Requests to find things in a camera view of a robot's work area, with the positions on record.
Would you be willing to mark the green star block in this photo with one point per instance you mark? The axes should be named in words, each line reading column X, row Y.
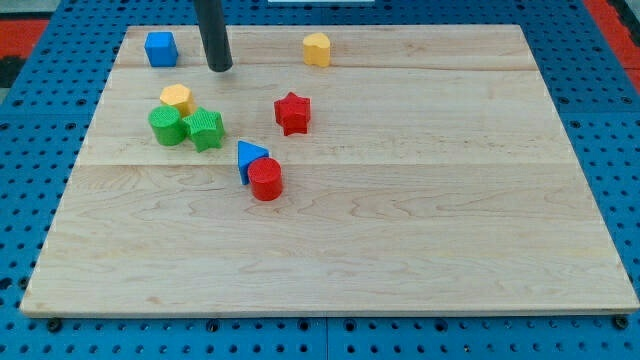
column 205, row 129

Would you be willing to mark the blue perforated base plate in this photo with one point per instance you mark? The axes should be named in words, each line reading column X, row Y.
column 48, row 109

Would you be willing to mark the light wooden board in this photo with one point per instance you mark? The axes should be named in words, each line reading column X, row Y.
column 436, row 179

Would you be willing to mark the blue cube block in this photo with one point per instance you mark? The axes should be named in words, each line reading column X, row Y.
column 161, row 49

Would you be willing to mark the red cylinder block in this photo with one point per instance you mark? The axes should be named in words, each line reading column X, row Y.
column 265, row 178

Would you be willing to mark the green cylinder block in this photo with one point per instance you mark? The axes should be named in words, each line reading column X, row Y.
column 167, row 125

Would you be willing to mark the blue triangle block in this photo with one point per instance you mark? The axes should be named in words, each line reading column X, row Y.
column 248, row 152

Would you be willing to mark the yellow hexagon block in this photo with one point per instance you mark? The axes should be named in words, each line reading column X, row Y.
column 180, row 97

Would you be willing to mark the red star block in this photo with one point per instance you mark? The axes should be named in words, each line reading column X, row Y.
column 293, row 114

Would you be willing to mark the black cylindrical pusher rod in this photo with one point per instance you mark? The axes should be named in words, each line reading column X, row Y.
column 212, row 27

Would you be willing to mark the yellow heart block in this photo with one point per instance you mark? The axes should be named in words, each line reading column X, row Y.
column 317, row 49

